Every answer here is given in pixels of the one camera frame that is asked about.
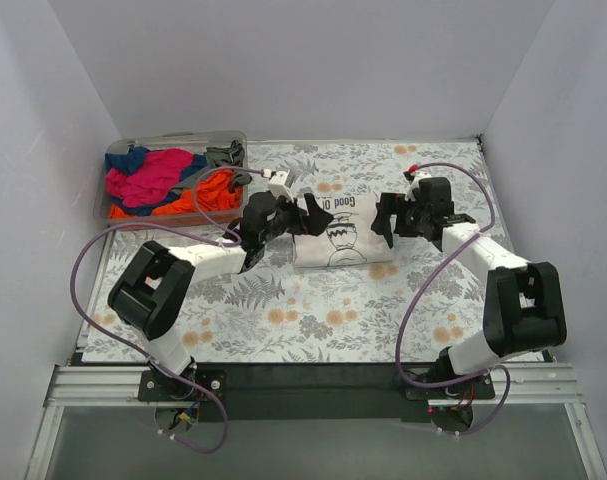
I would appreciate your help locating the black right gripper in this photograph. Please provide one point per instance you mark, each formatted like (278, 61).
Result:
(398, 218)

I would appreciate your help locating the clear plastic bin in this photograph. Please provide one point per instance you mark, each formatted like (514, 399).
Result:
(174, 179)

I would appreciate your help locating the orange t-shirt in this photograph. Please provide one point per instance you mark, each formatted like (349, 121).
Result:
(220, 191)

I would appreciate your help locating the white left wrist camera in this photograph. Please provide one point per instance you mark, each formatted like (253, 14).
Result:
(279, 183)

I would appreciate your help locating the grey t-shirt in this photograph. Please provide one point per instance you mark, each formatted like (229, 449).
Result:
(214, 157)

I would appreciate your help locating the pink t-shirt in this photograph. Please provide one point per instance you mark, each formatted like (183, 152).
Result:
(148, 175)

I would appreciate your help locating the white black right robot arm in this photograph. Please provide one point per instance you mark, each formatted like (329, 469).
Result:
(523, 306)

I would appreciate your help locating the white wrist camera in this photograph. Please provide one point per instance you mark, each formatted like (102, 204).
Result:
(279, 183)
(413, 176)

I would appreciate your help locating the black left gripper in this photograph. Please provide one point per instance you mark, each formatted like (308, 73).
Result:
(297, 216)

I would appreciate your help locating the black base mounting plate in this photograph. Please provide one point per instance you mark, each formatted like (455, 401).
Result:
(320, 391)

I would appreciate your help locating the aluminium frame rail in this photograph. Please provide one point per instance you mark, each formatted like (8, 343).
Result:
(94, 386)

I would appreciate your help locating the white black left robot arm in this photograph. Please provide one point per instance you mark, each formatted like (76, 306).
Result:
(149, 294)

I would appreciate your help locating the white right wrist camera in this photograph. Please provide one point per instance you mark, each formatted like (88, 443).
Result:
(413, 176)

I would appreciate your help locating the white and green t-shirt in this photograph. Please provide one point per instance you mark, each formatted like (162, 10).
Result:
(348, 240)

